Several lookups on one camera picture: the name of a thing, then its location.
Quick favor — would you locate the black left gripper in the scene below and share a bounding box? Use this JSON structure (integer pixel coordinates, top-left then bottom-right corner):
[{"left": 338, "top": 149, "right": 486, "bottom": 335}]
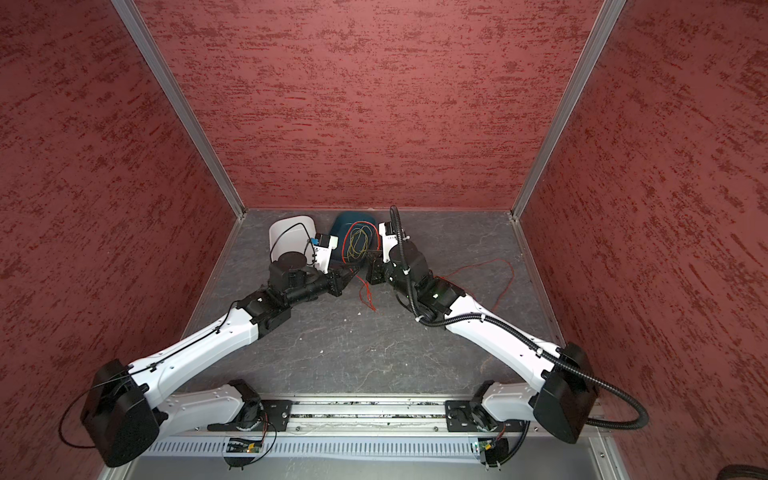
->
[{"left": 287, "top": 260, "right": 360, "bottom": 306}]

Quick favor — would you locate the red cable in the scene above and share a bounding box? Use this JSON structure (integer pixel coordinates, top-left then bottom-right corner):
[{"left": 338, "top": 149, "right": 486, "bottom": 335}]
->
[{"left": 339, "top": 221, "right": 517, "bottom": 314}]

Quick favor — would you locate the black cable spool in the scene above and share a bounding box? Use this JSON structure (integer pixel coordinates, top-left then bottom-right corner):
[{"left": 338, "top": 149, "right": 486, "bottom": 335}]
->
[{"left": 364, "top": 251, "right": 388, "bottom": 285}]

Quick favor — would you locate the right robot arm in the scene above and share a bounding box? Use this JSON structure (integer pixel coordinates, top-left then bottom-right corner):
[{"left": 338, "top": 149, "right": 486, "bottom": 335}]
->
[{"left": 369, "top": 241, "right": 598, "bottom": 444}]

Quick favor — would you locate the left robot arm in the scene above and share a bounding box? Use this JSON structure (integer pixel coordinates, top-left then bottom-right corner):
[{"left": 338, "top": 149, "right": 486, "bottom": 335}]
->
[{"left": 80, "top": 252, "right": 358, "bottom": 468}]

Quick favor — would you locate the white plastic tray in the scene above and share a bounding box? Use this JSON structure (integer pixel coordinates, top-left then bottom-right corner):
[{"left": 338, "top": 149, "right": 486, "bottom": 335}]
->
[{"left": 268, "top": 215, "right": 316, "bottom": 264}]

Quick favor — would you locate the teal plastic tray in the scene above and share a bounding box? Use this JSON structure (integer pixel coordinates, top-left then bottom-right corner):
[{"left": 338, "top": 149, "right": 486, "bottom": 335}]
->
[{"left": 329, "top": 211, "right": 381, "bottom": 264}]

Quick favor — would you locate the left base circuit board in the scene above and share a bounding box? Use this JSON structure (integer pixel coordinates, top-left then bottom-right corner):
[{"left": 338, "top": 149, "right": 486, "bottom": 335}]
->
[{"left": 223, "top": 438, "right": 264, "bottom": 469}]

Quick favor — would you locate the base circuit board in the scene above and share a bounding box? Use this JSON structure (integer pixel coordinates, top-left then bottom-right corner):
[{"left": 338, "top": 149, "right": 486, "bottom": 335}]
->
[
  {"left": 472, "top": 438, "right": 510, "bottom": 469},
  {"left": 223, "top": 438, "right": 264, "bottom": 469}
]

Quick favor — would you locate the right base circuit board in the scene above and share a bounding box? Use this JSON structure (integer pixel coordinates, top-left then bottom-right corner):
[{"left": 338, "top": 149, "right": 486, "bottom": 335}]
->
[{"left": 472, "top": 438, "right": 510, "bottom": 469}]

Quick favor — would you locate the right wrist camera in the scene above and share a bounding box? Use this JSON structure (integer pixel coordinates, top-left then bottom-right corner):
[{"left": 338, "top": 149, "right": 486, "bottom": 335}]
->
[{"left": 378, "top": 221, "right": 399, "bottom": 263}]

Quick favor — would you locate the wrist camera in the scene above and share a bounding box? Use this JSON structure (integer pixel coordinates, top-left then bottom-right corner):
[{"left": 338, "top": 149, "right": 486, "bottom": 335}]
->
[
  {"left": 378, "top": 221, "right": 399, "bottom": 263},
  {"left": 311, "top": 233, "right": 338, "bottom": 274}
]

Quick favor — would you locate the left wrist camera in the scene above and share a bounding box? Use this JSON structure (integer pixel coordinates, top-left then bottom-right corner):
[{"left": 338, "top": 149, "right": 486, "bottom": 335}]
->
[{"left": 311, "top": 233, "right": 338, "bottom": 274}]

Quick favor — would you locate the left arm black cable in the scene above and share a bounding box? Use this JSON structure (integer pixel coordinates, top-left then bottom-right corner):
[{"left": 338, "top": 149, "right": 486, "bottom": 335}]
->
[{"left": 57, "top": 221, "right": 316, "bottom": 450}]

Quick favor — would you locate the yellow cable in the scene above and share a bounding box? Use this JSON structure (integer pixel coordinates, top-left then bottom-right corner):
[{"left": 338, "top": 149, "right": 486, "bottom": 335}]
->
[{"left": 344, "top": 225, "right": 372, "bottom": 265}]

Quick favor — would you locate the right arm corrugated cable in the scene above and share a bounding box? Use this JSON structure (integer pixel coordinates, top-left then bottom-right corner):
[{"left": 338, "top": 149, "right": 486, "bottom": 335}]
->
[{"left": 388, "top": 205, "right": 652, "bottom": 431}]

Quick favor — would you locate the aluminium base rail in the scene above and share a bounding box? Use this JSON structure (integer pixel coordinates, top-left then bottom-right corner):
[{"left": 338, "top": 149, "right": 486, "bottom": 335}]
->
[{"left": 101, "top": 392, "right": 613, "bottom": 463}]

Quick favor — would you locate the left aluminium corner post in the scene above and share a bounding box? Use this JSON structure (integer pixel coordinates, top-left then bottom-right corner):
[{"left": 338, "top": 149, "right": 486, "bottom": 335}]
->
[{"left": 111, "top": 0, "right": 247, "bottom": 221}]

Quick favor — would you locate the aluminium corner post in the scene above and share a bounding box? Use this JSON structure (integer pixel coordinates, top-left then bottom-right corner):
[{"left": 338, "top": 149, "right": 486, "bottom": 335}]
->
[
  {"left": 111, "top": 0, "right": 247, "bottom": 221},
  {"left": 511, "top": 0, "right": 626, "bottom": 223}
]

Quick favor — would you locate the right aluminium corner post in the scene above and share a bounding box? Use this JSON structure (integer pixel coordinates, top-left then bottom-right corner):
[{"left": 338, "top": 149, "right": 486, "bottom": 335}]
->
[{"left": 511, "top": 0, "right": 626, "bottom": 223}]

